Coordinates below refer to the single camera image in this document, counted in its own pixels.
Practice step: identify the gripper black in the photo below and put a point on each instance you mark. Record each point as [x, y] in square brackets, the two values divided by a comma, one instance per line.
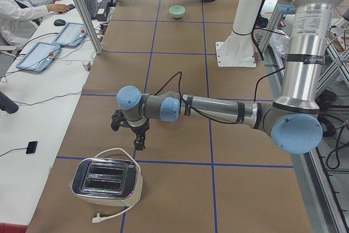
[138, 129]

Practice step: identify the green bowl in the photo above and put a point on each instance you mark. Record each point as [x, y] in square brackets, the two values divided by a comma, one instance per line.
[177, 11]

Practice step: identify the white and chrome toaster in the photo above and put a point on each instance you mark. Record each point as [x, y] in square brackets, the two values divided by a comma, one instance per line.
[109, 182]

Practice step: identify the black keyboard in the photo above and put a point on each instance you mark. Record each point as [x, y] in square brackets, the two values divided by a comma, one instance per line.
[91, 6]

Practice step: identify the small black square device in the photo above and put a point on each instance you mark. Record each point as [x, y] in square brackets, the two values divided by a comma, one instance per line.
[31, 148]

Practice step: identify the far blue teach pendant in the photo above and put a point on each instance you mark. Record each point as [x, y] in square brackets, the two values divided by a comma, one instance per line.
[71, 35]

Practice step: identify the blue teach pendant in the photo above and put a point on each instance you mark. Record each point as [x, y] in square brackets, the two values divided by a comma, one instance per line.
[39, 57]
[71, 35]

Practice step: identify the black computer mouse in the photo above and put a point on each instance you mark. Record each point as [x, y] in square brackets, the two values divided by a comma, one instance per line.
[59, 22]

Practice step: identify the near blue teach pendant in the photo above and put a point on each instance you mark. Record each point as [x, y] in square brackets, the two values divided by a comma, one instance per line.
[39, 57]

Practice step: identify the person in white coat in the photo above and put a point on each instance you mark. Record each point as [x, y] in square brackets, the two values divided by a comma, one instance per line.
[21, 18]

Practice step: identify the aluminium frame post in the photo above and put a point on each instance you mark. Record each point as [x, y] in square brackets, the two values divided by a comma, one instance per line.
[87, 21]

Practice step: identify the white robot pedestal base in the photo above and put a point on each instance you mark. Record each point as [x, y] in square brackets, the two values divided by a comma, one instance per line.
[237, 50]

